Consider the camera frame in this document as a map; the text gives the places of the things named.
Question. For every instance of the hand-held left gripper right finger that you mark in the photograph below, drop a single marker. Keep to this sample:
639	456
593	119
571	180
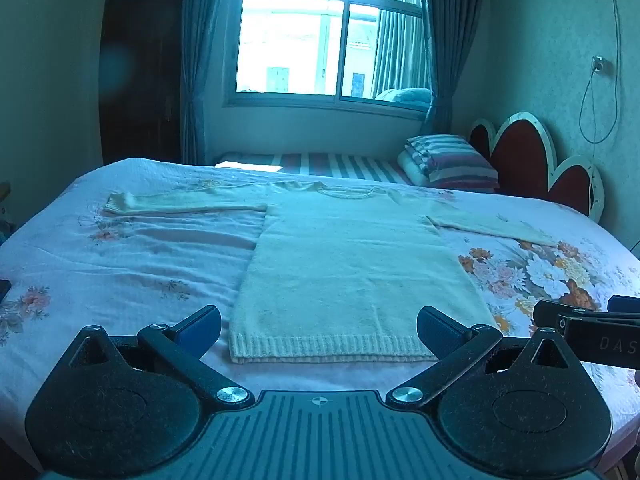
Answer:
440	332

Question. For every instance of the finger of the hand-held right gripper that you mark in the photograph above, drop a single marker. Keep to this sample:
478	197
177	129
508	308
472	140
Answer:
625	304
550	312

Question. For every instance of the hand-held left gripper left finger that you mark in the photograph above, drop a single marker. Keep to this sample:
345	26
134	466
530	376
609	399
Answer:
200	332

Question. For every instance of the cream knitted sweater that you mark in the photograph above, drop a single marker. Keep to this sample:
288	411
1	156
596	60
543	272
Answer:
350	270

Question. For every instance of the floral bed sheet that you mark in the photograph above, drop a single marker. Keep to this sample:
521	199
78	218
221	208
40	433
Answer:
125	260

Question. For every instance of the red scalloped headboard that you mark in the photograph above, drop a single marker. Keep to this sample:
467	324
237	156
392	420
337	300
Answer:
525	160

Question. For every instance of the white pillow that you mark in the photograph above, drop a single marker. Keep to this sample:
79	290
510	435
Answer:
411	167

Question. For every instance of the striped pillow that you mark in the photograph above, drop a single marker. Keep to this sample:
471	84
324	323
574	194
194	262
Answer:
455	160

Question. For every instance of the striped bed sheet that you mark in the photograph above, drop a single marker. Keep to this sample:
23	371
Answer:
340	166

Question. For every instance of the blue quilt on windowsill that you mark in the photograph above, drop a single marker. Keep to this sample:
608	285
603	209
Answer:
405	96

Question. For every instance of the dark wooden wardrobe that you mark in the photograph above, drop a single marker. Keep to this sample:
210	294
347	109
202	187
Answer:
140	70

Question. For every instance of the blue curtain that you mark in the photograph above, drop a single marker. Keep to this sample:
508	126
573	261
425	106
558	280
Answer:
452	45
200	60

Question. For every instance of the sliding glass window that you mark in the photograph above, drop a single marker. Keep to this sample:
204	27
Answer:
300	45

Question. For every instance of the wall socket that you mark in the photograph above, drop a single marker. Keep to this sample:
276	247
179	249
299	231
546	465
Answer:
601	65

